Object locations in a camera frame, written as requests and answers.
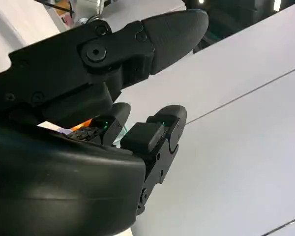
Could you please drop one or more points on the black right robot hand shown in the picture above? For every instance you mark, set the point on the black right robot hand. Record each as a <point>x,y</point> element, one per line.
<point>51,184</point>

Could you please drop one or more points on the orange white toy bread roll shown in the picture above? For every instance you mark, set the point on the orange white toy bread roll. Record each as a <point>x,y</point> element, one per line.
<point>82,124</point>

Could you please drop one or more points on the lilac plate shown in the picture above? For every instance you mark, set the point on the lilac plate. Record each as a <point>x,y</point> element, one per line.
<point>64,129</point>

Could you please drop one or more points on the pale green mug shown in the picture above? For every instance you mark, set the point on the pale green mug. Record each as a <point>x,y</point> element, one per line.
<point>119,140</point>

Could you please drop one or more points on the pink box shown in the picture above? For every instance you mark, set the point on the pink box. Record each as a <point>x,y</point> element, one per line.
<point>67,19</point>

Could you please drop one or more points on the long strip light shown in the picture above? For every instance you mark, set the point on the long strip light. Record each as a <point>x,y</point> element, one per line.
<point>277,4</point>

